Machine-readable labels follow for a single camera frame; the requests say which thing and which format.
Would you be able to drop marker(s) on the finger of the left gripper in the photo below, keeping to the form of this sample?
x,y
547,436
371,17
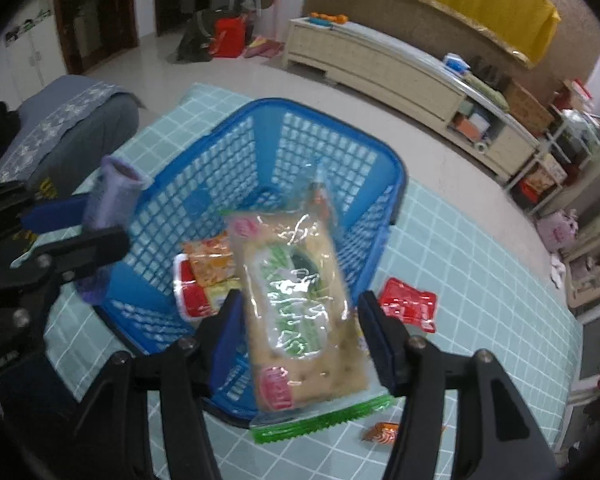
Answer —
x,y
81,256
54,215

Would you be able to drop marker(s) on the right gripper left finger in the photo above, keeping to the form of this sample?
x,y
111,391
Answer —
x,y
112,428

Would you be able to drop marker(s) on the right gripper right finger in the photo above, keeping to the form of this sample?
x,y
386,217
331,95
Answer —
x,y
496,436

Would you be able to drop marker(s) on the lavender gum pack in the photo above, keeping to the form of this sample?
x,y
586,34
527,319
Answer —
x,y
112,202

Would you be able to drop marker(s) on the red snack pouch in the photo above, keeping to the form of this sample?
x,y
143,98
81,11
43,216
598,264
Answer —
x,y
409,305

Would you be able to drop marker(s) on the green cracker packet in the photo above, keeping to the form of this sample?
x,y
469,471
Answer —
x,y
309,365

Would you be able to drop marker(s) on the grey sofa with lace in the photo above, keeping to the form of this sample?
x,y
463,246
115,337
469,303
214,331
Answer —
x,y
65,131

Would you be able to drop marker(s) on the small orange candy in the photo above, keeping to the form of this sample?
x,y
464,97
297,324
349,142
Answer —
x,y
384,433

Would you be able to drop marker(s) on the red bowl noodle packet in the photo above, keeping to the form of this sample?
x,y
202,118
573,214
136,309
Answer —
x,y
196,302

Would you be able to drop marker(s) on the orange snack bag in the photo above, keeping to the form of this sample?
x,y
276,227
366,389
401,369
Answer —
x,y
211,259

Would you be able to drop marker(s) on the white cupboard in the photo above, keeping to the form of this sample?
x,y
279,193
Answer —
x,y
33,48

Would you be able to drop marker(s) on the teal checked tablecloth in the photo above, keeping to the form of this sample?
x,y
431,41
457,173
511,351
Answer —
x,y
431,266

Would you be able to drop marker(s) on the dark green bag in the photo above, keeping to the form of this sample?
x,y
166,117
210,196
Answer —
x,y
198,36

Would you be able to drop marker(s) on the pink bag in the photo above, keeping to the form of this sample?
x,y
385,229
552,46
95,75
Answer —
x,y
558,230

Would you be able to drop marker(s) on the blue plastic basket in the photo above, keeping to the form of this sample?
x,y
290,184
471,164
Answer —
x,y
248,254

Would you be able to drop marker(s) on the red bag on floor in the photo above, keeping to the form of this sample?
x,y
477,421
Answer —
x,y
229,38

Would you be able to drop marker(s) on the white metal shelf rack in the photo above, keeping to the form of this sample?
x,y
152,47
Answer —
x,y
566,147

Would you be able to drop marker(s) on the brown cardboard box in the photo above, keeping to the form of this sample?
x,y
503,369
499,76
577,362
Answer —
x,y
527,110

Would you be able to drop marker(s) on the plate of oranges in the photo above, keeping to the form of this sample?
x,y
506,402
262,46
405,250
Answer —
x,y
327,20

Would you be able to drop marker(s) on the cream TV cabinet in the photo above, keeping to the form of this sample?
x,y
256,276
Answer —
x,y
415,84

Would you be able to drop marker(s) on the blue tissue box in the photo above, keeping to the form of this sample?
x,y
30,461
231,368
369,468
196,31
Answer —
x,y
455,64

